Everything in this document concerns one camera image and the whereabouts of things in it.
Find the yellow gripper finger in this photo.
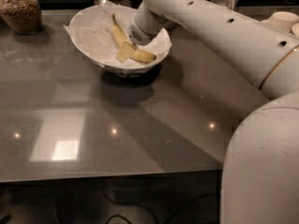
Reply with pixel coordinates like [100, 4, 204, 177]
[116, 41, 135, 63]

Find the yellow banana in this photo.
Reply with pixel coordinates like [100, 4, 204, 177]
[111, 14, 156, 63]

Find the white bowl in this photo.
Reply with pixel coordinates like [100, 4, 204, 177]
[67, 5, 173, 77]

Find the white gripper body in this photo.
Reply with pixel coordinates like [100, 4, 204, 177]
[128, 3, 167, 46]

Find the white paper liner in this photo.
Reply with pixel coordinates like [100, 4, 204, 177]
[63, 1, 172, 70]

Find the glass jar of grains left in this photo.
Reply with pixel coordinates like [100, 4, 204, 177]
[0, 0, 43, 35]

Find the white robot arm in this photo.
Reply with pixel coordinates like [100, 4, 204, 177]
[128, 0, 299, 224]

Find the black cable under table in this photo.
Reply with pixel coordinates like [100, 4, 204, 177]
[106, 213, 135, 224]

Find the stack of paper bowls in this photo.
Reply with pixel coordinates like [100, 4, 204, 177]
[263, 11, 299, 32]

